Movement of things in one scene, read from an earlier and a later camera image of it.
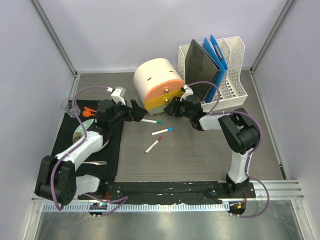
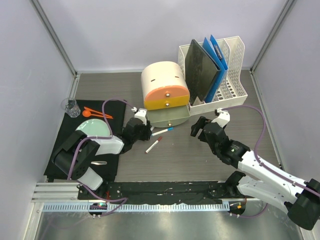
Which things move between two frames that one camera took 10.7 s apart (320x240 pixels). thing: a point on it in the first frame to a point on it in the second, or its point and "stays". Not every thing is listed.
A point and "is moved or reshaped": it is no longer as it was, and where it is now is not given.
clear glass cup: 67,105 stays
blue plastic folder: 215,51 stays
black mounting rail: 171,192 stays
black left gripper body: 121,112 to 144,133
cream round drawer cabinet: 156,81 is moved or reshaped
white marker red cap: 148,150 stays
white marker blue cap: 161,131 stays
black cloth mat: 104,164 stays
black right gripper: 174,106 to 199,124
